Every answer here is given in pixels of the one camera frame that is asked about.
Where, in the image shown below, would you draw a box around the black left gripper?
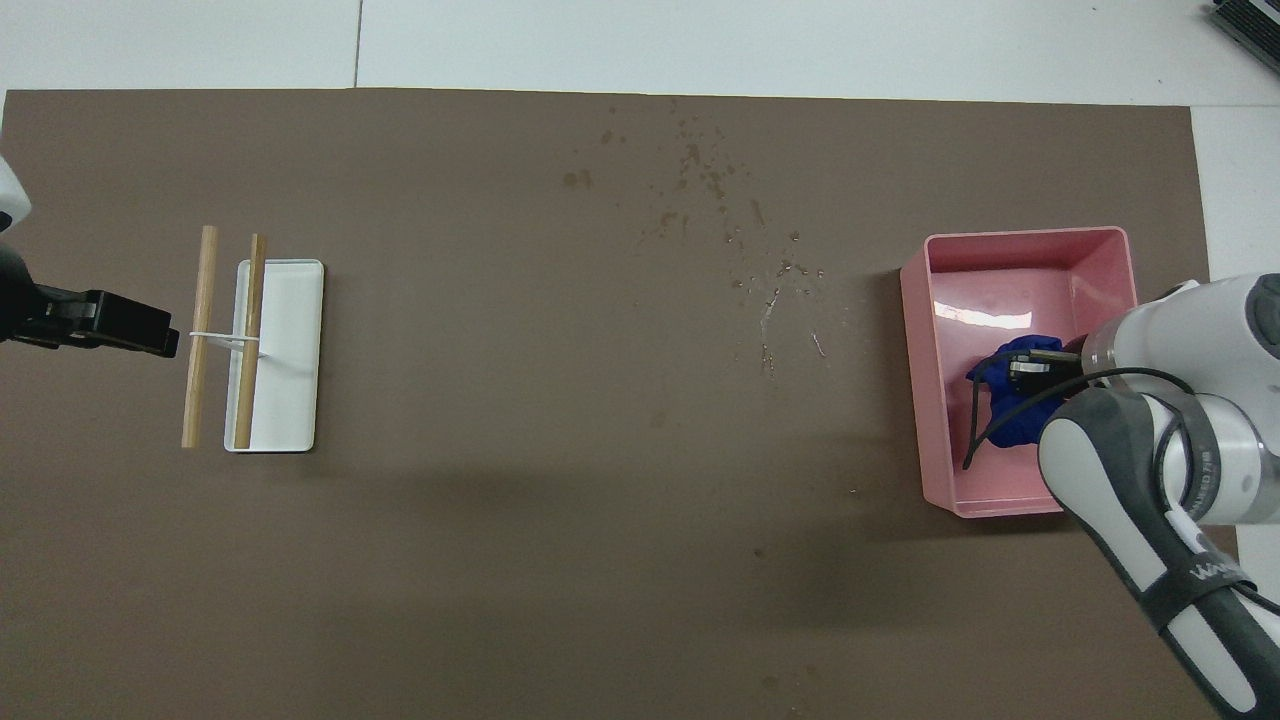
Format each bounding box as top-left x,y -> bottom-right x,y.
0,244 -> 182,360

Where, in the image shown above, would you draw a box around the blue towel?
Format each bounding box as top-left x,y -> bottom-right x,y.
966,335 -> 1086,449

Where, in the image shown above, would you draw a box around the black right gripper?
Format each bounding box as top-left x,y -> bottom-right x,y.
1006,346 -> 1088,388

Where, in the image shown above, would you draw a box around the brown table mat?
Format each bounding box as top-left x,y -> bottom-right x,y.
0,88 -> 1259,720

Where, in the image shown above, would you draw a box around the pink plastic bin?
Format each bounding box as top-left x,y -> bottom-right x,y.
900,227 -> 1139,519

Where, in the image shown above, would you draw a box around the grey ribbed device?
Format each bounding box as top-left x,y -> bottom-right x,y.
1205,0 -> 1280,49

